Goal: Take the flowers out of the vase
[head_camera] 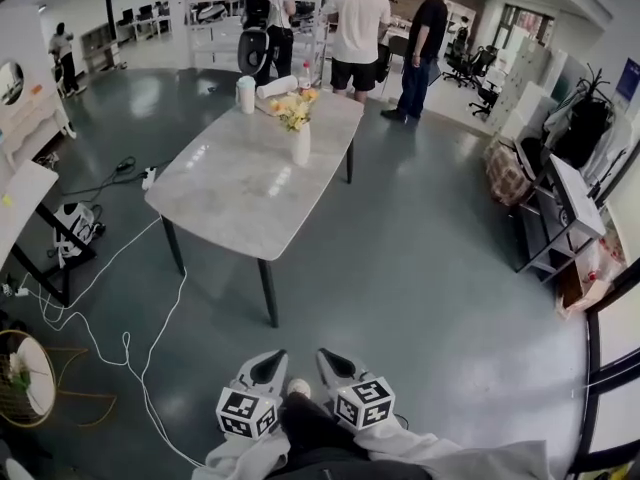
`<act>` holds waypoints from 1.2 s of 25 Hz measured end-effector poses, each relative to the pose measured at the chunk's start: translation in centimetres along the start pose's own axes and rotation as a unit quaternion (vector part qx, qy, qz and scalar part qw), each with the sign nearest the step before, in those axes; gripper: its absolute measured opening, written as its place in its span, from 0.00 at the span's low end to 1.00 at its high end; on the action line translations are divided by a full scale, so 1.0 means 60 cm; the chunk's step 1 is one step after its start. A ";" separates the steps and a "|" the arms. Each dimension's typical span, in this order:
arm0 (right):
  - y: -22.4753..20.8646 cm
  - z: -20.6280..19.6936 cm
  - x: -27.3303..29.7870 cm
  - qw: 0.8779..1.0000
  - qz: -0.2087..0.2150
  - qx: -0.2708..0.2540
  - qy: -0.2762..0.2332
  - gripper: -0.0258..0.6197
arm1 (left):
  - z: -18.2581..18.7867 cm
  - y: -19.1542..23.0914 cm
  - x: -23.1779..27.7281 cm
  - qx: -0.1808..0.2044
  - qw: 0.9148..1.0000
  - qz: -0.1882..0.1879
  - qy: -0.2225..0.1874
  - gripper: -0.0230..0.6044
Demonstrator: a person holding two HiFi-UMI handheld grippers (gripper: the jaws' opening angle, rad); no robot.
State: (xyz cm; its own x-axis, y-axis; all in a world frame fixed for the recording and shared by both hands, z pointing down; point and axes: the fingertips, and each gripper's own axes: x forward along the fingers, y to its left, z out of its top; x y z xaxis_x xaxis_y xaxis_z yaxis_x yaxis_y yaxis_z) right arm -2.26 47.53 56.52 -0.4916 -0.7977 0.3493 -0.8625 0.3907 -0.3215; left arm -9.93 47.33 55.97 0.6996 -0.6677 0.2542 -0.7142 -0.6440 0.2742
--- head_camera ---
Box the white locker cabinets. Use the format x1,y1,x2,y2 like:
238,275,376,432
491,31,569,142

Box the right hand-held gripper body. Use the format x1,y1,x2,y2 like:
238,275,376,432
333,375,397,432

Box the white paper roll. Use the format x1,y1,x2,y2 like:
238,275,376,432
255,74,300,101

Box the brown wrapped package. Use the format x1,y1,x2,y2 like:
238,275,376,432
483,136,533,208

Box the white black bag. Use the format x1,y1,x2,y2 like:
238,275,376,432
51,201,100,270

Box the clear plastic bag red print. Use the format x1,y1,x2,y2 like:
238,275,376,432
553,231,627,320

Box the white metal shelf rack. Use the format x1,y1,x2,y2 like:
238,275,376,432
183,0,342,90

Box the grey marble table black legs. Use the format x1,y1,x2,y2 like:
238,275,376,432
143,88,366,329

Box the black office chair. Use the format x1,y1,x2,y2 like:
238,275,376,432
441,26,485,90
468,47,503,120

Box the white desk black frame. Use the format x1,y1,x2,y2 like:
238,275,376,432
0,159,98,310

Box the person's right forearm white sleeve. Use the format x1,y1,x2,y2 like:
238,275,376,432
355,416,557,480

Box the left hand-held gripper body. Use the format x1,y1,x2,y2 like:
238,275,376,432
215,376,287,442

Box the white vase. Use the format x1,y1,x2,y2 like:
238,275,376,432
290,121,312,168

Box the grey shelf cart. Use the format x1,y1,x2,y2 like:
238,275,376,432
513,151,609,285

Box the white dresser round mirror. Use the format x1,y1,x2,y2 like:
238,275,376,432
0,4,78,170

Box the person's leg black trousers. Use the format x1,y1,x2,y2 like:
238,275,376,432
267,391,434,480

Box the black floor cable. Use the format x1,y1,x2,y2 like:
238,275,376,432
60,155,151,205

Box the gold wire frame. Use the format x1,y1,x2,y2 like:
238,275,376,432
53,346,120,428

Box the blue wall poster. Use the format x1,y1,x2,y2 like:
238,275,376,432
615,57,640,103

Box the black coat rack with clothes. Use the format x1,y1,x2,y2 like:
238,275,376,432
541,61,619,170

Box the round gold wire side table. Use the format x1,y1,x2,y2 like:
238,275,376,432
0,329,58,428

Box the white floor cable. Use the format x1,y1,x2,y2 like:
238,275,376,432
22,214,207,470

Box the yellow flowers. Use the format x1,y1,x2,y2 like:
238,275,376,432
269,88,321,134

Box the black white backpack device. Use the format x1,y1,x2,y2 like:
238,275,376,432
236,0,275,77

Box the person's left forearm white sleeve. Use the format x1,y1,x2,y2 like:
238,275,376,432
192,431,292,480

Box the white tumbler green lid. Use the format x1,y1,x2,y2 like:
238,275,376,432
235,74,257,116

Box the black door frame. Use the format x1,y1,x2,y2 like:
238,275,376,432
568,266,640,475

